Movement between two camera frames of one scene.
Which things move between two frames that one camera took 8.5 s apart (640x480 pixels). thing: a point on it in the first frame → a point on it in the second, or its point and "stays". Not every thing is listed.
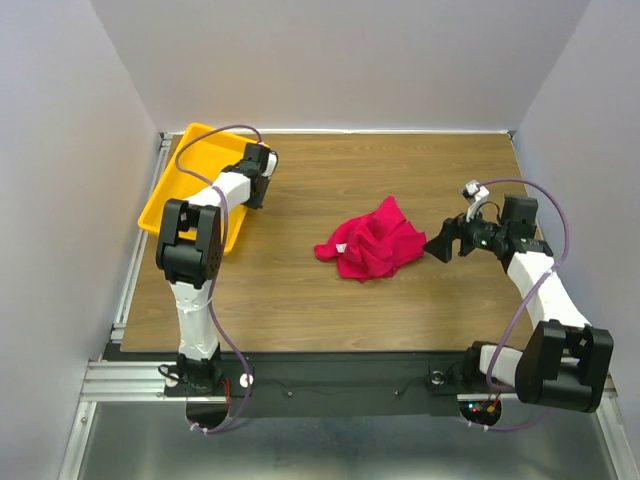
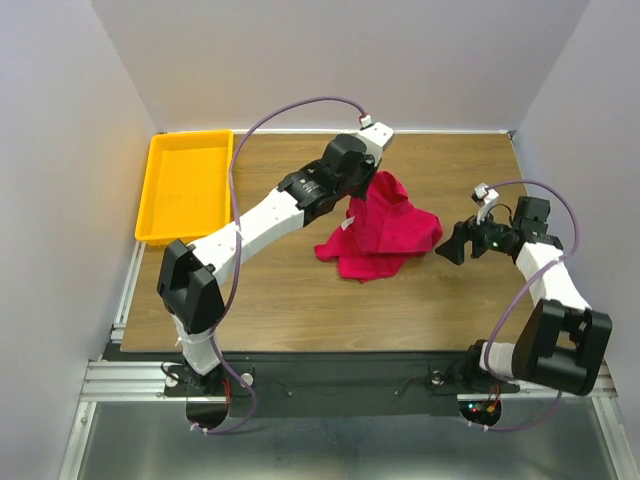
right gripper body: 478,234 stays
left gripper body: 256,199 → 356,185
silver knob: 437,377 stays
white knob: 243,381 stays
